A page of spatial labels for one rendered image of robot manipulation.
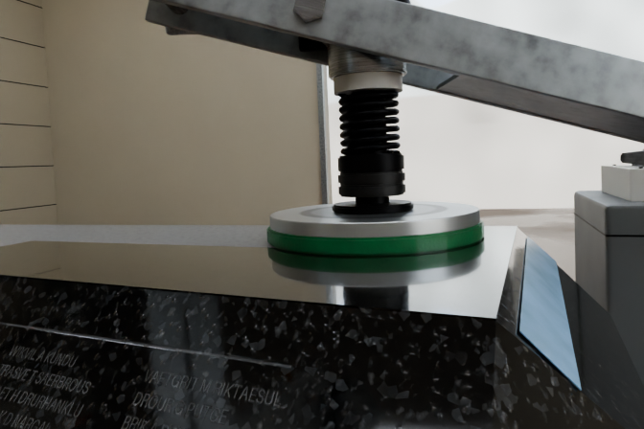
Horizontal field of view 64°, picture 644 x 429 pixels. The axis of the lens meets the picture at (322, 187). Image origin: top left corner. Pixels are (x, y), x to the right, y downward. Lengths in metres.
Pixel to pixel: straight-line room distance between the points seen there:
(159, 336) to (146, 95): 6.23
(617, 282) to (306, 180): 4.61
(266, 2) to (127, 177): 6.24
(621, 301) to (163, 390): 0.97
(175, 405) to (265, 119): 5.45
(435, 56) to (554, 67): 0.11
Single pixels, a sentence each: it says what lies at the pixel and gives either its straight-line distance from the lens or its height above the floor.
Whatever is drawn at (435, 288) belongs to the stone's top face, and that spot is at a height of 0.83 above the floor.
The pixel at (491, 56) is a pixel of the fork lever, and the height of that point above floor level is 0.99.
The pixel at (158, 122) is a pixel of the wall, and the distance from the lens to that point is 6.41.
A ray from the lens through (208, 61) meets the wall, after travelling 6.12.
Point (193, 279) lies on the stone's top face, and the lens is 0.38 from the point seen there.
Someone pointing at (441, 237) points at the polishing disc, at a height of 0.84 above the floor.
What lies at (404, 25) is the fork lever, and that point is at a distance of 0.49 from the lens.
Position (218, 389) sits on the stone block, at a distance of 0.30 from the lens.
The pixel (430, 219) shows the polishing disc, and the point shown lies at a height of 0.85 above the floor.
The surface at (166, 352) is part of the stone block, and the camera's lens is 0.33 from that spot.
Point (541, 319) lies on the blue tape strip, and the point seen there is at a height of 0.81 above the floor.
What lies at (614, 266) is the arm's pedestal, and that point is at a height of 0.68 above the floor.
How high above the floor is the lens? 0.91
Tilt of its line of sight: 3 degrees down
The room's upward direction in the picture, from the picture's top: 2 degrees counter-clockwise
